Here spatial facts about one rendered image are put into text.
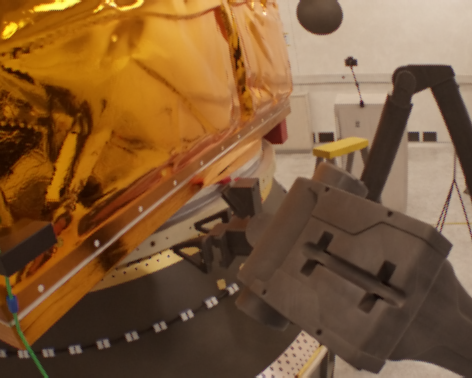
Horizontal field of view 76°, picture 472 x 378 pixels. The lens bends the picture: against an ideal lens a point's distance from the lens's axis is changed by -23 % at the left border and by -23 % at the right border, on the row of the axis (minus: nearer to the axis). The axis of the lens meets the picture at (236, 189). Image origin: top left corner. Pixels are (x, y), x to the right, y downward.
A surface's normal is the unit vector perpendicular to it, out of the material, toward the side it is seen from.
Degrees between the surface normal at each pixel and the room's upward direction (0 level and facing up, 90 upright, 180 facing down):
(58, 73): 87
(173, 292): 62
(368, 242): 46
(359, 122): 90
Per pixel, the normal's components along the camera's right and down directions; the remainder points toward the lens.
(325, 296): -0.68, -0.46
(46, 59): 0.92, -0.09
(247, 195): -0.32, 0.35
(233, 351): 0.53, -0.30
